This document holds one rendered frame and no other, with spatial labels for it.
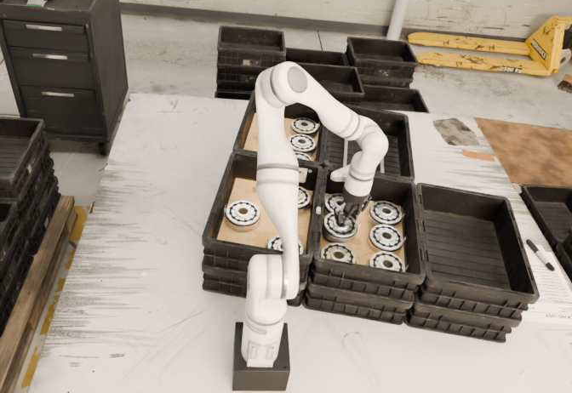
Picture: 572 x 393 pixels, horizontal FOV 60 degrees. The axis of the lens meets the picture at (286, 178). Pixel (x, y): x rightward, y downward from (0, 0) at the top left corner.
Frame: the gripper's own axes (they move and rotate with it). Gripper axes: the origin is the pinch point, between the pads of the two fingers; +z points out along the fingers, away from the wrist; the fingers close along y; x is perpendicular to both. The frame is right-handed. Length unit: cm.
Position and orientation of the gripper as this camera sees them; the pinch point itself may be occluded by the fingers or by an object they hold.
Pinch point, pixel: (347, 221)
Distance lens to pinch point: 152.5
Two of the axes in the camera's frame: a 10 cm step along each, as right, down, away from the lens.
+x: -6.1, -5.7, 5.5
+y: 7.9, -3.3, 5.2
